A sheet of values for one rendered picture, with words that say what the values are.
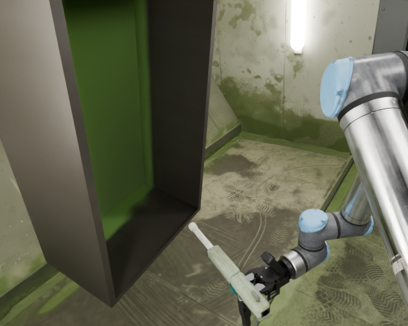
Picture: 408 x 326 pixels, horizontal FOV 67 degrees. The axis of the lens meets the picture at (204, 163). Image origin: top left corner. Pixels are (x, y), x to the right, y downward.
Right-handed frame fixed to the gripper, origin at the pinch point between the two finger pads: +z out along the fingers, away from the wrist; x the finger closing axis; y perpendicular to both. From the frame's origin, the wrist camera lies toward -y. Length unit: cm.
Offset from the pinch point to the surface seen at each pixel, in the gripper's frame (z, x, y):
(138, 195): 8, 76, 0
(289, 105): -153, 138, 8
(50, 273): 62, 101, 42
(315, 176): -129, 85, 47
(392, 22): -180, 74, -56
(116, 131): 12, 69, -39
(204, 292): -5, 44, 49
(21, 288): 76, 95, 39
